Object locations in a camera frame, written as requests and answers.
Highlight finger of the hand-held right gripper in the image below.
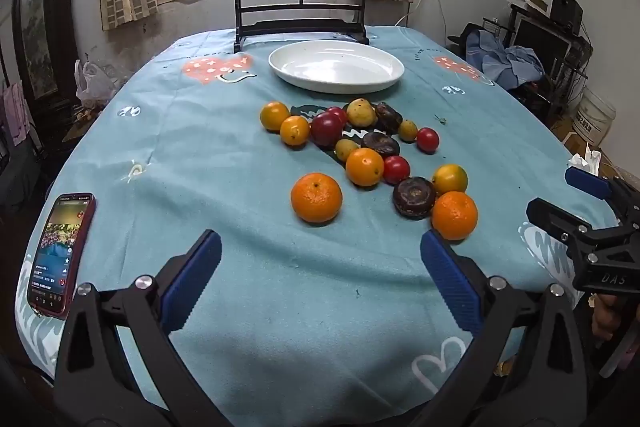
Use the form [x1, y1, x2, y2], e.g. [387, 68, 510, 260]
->
[565, 166, 640, 220]
[526, 198, 595, 254]

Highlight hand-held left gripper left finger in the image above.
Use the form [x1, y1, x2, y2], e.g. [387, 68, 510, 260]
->
[54, 229, 236, 427]

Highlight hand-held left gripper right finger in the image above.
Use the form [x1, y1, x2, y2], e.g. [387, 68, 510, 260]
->
[415, 229, 593, 427]

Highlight large tangerine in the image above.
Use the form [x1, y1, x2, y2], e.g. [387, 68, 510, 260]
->
[290, 173, 344, 224]
[431, 190, 479, 241]

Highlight yellowish green-tinged orange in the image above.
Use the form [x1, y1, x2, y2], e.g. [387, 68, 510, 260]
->
[431, 164, 469, 196]

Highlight dark purple passion fruit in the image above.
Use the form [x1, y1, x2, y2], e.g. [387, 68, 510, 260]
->
[362, 132, 401, 158]
[375, 102, 403, 132]

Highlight small orange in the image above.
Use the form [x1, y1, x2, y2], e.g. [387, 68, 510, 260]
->
[279, 115, 311, 146]
[260, 101, 291, 132]

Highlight white oval plate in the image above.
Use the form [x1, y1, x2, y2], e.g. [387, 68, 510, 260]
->
[268, 40, 405, 94]

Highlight person's right hand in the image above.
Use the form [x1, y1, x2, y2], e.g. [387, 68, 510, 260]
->
[592, 294, 627, 341]

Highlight white crumpled tissue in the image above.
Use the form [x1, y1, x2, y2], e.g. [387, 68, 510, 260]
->
[570, 147, 603, 175]

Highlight white bucket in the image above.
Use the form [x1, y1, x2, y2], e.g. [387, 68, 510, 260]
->
[575, 87, 617, 148]

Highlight red-cased smartphone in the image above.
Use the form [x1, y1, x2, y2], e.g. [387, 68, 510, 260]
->
[26, 193, 97, 320]

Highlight blue crumpled cloth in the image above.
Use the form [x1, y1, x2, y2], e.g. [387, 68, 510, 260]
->
[467, 29, 546, 88]

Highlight dark monitor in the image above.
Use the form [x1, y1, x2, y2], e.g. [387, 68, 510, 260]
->
[512, 14, 576, 72]

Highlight medium orange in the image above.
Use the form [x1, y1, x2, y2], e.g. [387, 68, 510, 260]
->
[345, 147, 385, 187]

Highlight black speaker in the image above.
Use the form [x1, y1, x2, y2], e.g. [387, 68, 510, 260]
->
[550, 0, 583, 32]

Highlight dark cloth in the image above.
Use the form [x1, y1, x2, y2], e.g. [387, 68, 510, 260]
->
[447, 23, 483, 58]

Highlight yellow round fruit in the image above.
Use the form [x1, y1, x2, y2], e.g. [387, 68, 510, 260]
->
[346, 98, 377, 128]

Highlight dark red plum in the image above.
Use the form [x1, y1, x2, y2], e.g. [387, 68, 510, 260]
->
[310, 112, 344, 146]

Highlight white plastic bag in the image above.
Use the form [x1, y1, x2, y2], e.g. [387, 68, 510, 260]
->
[75, 59, 118, 108]

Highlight pink hanging cloth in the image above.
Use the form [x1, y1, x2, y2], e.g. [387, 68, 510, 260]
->
[4, 86, 31, 144]

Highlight dark wooden cabinet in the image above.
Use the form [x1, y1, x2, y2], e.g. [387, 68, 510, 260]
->
[10, 0, 81, 148]

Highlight white power cable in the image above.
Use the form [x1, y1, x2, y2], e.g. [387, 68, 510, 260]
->
[400, 0, 427, 28]

